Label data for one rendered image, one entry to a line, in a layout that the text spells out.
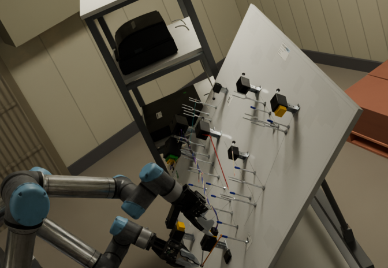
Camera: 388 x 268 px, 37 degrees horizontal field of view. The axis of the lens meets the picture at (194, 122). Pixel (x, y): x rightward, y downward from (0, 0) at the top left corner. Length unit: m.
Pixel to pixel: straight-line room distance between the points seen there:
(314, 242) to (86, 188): 1.00
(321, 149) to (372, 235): 1.85
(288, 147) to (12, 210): 0.91
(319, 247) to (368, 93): 1.87
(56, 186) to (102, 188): 0.17
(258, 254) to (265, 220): 0.11
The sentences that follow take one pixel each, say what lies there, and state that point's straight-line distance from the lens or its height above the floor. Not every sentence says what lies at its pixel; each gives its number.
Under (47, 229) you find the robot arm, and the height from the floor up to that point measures 1.40.
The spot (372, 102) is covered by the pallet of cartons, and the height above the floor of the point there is 0.38.
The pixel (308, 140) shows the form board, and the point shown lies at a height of 1.46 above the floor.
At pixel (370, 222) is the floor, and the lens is 3.71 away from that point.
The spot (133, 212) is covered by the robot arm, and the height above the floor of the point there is 1.42.
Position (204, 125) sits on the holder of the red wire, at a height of 1.29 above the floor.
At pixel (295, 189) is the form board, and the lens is 1.88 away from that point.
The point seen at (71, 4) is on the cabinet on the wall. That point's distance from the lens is 4.82.
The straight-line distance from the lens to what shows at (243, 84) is 2.29.
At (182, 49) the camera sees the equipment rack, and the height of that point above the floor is 1.46.
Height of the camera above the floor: 2.51
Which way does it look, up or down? 28 degrees down
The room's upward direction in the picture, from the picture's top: 24 degrees counter-clockwise
